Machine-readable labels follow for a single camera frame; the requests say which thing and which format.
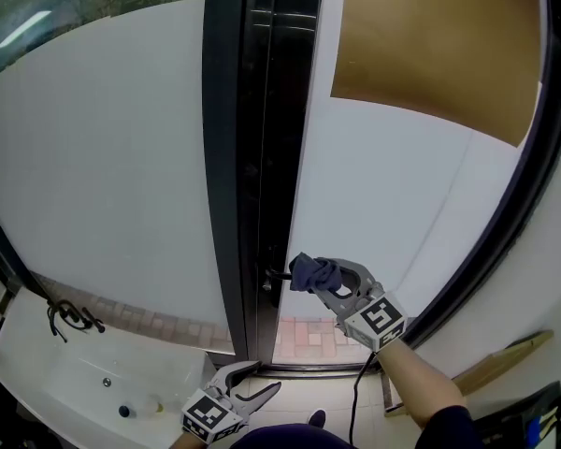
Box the black cable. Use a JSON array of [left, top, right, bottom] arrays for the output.
[[349, 351, 381, 449]]

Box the frosted glass window panel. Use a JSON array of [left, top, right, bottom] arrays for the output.
[[0, 0, 250, 359]]

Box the person's navy shirt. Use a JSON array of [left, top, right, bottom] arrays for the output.
[[231, 404, 490, 449]]

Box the black faucet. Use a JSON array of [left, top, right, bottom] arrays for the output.
[[46, 299, 107, 344]]

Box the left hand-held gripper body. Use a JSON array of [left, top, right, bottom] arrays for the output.
[[181, 380, 245, 444]]

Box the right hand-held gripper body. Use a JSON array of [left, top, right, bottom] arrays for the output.
[[329, 278, 409, 353]]

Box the wooden plank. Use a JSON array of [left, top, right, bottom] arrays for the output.
[[453, 329, 555, 396]]

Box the white sink basin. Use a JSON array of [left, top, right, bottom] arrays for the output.
[[0, 287, 216, 449]]

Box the brown cardboard sheet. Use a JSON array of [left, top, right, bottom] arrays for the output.
[[330, 0, 543, 148]]

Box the black door handle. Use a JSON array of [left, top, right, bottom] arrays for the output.
[[263, 245, 295, 308]]

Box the person's right forearm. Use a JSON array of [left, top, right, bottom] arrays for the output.
[[375, 341, 469, 430]]

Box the black box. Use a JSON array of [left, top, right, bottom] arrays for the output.
[[471, 381, 561, 449]]

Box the blue-grey knitted sock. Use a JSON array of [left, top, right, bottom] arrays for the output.
[[288, 251, 343, 294]]

